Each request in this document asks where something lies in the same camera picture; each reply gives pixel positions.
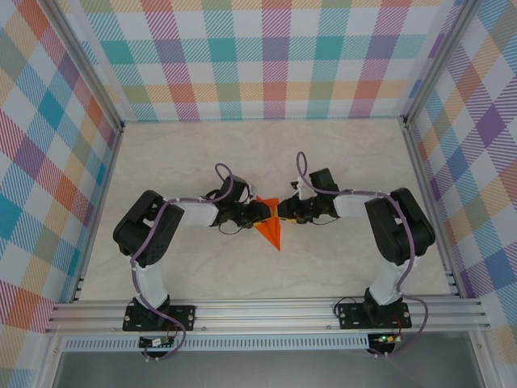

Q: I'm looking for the orange paper sheet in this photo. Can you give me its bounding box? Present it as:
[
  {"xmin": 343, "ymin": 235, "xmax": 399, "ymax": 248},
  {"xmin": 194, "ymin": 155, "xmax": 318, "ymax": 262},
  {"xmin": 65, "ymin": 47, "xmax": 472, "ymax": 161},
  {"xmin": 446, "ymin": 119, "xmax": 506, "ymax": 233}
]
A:
[{"xmin": 255, "ymin": 195, "xmax": 284, "ymax": 252}]

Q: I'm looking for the small black circuit board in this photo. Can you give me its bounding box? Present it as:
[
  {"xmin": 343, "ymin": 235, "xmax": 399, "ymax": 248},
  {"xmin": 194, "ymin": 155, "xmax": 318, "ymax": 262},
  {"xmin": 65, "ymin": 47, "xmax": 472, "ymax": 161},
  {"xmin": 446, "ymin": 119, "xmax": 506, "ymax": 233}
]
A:
[{"xmin": 138, "ymin": 335, "xmax": 174, "ymax": 349}]

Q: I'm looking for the thin black left gripper cable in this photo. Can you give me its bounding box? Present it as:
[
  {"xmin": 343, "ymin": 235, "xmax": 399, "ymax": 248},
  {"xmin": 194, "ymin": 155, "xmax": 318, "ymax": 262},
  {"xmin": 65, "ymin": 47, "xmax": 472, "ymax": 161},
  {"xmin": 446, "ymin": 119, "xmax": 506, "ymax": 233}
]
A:
[{"xmin": 216, "ymin": 220, "xmax": 248, "ymax": 237}]

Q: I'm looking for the aluminium mounting rail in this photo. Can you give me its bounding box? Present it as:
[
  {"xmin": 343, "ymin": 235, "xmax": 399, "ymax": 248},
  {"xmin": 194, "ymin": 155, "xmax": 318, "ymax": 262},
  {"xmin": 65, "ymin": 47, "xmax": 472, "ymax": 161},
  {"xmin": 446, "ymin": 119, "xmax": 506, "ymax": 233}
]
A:
[{"xmin": 44, "ymin": 297, "xmax": 492, "ymax": 335}]

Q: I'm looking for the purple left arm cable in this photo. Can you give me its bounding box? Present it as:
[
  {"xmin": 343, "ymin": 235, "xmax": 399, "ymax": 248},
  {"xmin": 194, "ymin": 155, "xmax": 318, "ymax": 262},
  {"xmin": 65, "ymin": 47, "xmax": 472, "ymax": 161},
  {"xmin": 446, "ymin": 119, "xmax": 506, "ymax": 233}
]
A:
[{"xmin": 128, "ymin": 162, "xmax": 243, "ymax": 362}]

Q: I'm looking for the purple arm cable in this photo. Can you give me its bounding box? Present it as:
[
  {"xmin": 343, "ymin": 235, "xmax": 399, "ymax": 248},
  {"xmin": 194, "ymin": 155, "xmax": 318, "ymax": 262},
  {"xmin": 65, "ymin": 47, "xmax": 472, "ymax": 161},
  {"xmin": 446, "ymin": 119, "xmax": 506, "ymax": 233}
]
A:
[
  {"xmin": 128, "ymin": 162, "xmax": 243, "ymax": 362},
  {"xmin": 296, "ymin": 151, "xmax": 429, "ymax": 359}
]

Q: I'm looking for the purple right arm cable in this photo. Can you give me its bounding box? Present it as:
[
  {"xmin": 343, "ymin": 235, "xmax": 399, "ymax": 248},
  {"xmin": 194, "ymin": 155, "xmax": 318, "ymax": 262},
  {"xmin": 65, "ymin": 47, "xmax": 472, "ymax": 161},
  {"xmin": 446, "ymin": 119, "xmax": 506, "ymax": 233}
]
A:
[{"xmin": 296, "ymin": 151, "xmax": 429, "ymax": 359}]

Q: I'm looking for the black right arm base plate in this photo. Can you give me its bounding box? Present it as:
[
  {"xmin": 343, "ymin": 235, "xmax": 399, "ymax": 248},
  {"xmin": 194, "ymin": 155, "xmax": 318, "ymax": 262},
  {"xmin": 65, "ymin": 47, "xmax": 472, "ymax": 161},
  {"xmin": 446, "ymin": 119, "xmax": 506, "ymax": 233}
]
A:
[{"xmin": 337, "ymin": 302, "xmax": 412, "ymax": 331}]

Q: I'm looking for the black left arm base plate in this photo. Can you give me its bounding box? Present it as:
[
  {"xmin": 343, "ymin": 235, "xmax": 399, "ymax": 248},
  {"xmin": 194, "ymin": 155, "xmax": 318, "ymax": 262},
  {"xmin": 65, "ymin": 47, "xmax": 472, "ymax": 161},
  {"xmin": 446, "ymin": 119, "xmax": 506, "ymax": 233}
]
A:
[{"xmin": 122, "ymin": 305, "xmax": 197, "ymax": 333}]

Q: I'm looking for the aluminium side rail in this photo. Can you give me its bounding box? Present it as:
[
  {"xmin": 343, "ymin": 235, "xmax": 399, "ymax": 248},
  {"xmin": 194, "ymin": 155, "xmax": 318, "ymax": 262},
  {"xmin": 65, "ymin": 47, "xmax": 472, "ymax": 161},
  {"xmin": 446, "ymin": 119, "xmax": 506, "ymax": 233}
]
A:
[
  {"xmin": 70, "ymin": 124, "xmax": 124, "ymax": 302},
  {"xmin": 399, "ymin": 119, "xmax": 464, "ymax": 298}
]

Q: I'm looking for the slotted grey cable tray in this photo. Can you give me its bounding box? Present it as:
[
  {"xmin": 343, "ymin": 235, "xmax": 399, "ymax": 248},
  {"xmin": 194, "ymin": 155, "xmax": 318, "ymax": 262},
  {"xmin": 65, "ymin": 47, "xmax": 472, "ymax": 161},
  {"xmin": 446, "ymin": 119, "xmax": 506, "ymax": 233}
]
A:
[{"xmin": 62, "ymin": 334, "xmax": 371, "ymax": 352}]

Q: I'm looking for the aluminium frame post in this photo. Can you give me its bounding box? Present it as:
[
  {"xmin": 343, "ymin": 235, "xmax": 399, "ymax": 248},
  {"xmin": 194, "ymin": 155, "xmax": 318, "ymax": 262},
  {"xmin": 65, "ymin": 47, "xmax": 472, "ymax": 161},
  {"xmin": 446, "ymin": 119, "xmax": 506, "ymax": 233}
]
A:
[
  {"xmin": 397, "ymin": 0, "xmax": 481, "ymax": 126},
  {"xmin": 46, "ymin": 0, "xmax": 124, "ymax": 133}
]

